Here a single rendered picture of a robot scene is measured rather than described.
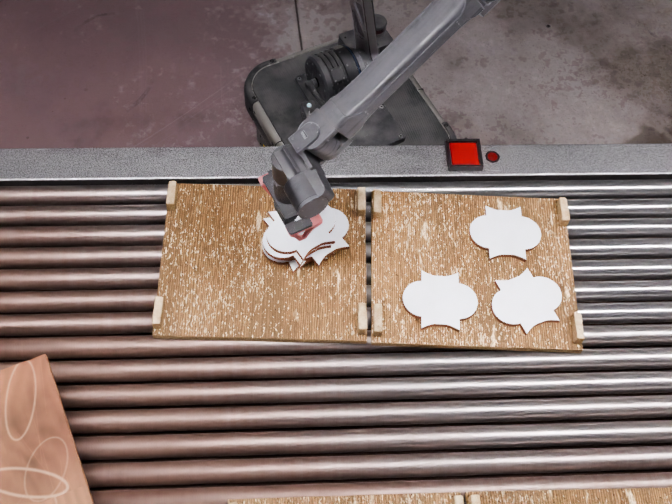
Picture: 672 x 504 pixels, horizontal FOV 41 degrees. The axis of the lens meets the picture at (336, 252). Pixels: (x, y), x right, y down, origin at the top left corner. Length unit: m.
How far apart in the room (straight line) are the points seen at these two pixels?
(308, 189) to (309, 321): 0.34
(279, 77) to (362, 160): 1.07
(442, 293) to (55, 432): 0.76
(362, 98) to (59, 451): 0.77
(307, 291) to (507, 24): 2.04
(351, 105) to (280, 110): 1.41
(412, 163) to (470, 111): 1.33
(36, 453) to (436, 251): 0.85
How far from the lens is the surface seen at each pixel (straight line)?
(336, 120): 1.52
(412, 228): 1.88
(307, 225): 1.63
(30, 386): 1.65
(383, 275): 1.81
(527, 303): 1.82
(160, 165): 1.99
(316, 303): 1.78
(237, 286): 1.79
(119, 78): 3.37
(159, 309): 1.75
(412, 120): 2.93
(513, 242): 1.89
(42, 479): 1.59
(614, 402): 1.82
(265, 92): 2.97
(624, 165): 2.11
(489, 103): 3.34
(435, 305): 1.78
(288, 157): 1.55
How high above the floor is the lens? 2.52
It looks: 60 degrees down
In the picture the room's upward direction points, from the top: 6 degrees clockwise
